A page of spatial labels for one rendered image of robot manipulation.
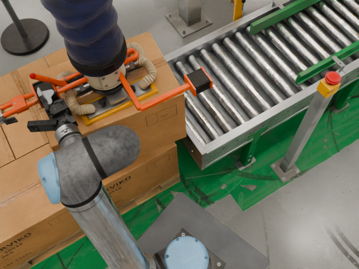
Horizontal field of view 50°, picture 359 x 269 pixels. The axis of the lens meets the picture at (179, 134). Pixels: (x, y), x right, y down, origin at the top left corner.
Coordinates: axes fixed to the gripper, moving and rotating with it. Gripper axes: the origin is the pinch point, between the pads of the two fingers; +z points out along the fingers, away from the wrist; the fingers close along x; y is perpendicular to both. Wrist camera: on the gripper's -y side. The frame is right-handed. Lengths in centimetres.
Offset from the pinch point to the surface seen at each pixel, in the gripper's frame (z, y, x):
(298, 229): -86, 95, -120
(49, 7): -5.3, 16.4, 41.4
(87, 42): -10.5, 22.9, 26.7
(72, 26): -8.5, 20.5, 33.6
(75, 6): -11, 23, 43
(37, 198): -6, -29, -65
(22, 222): -14, -40, -65
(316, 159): -54, 137, -120
